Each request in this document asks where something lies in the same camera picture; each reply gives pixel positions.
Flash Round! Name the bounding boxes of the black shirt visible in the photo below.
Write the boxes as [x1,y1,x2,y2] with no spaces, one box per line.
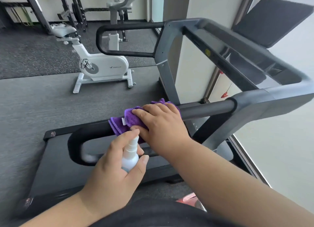
[91,199,241,227]

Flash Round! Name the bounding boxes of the white spray bottle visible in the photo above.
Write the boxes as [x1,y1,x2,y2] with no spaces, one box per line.
[121,136,140,173]

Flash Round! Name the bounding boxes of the red safety clip with cord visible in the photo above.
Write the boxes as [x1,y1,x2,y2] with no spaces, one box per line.
[220,83,232,99]

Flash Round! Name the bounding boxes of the white exercise bike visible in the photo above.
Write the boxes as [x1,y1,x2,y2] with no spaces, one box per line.
[50,0,137,94]

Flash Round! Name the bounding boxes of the grey treadmill base with uprights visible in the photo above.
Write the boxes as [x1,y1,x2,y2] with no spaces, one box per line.
[14,61,236,211]

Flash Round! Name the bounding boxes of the purple microfibre cloth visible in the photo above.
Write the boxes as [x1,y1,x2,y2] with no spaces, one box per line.
[108,98,183,144]

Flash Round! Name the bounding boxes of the person's right forearm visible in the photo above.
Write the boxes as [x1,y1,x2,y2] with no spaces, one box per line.
[166,137,314,227]

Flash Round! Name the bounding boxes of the person's left hand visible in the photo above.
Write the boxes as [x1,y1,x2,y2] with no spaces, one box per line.
[78,129,150,218]

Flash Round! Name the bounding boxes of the green resistance bands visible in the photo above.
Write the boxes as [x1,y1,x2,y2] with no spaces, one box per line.
[21,6,32,26]

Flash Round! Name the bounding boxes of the person's right hand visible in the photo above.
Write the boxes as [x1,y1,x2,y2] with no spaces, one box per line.
[129,103,192,159]

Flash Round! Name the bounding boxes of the grey gym machine frame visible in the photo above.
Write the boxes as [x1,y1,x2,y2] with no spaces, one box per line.
[0,0,53,35]

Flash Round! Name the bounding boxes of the black treadmill handrail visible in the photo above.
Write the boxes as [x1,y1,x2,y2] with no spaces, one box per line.
[67,98,237,167]
[96,22,165,58]

